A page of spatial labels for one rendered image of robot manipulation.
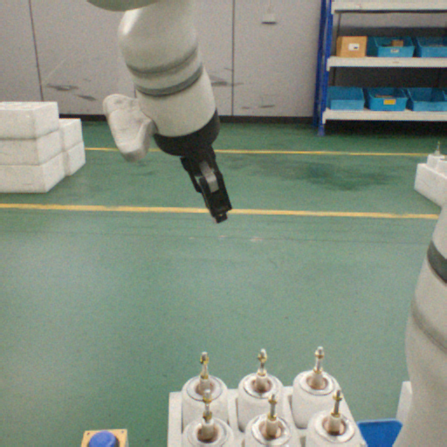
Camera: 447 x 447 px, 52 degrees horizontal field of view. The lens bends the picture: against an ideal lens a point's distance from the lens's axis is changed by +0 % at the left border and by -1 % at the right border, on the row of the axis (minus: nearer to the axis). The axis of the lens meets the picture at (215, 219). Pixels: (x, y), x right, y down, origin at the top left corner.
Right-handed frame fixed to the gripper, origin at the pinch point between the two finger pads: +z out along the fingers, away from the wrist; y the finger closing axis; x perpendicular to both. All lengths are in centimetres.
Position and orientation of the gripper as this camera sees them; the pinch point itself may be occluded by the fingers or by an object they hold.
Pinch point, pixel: (207, 191)
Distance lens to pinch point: 59.6
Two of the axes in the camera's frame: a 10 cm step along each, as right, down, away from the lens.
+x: -9.1, 4.0, -0.7
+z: 1.8, 5.5, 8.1
